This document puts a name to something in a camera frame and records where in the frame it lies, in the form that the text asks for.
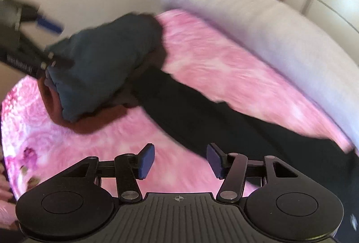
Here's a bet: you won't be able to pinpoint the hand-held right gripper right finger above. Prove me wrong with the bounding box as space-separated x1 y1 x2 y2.
207 143 299 203

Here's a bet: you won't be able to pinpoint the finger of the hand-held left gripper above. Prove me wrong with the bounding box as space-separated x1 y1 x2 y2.
22 6 64 35
17 32 74 70

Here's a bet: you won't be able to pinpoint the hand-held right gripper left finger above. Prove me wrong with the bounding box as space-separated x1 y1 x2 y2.
60 143 155 203

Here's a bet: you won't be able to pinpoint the black pants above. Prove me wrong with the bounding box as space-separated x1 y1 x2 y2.
123 69 359 204

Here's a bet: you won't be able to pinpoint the dark blue garment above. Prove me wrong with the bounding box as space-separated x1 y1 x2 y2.
45 12 166 123

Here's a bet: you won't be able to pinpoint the pink floral blanket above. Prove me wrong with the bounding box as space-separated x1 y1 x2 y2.
1 9 355 205

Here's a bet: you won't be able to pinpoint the pale quilted mattress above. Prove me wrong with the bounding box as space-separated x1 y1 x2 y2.
160 0 359 149

